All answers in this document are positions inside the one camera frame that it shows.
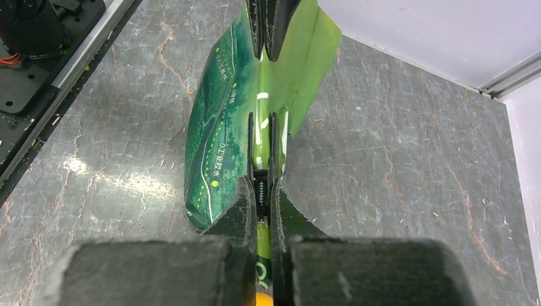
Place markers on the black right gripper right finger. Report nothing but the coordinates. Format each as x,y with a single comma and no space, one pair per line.
312,268

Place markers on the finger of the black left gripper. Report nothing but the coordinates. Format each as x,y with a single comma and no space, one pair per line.
277,17
255,16

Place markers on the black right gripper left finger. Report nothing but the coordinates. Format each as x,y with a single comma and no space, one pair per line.
217,267

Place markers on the yellow plastic scoop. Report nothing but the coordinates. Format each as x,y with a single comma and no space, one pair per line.
263,299

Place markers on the green cat litter bag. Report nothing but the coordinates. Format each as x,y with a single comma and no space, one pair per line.
244,112

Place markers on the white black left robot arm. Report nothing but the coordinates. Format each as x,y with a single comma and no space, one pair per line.
34,29

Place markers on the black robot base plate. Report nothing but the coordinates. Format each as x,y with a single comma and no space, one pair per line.
36,93

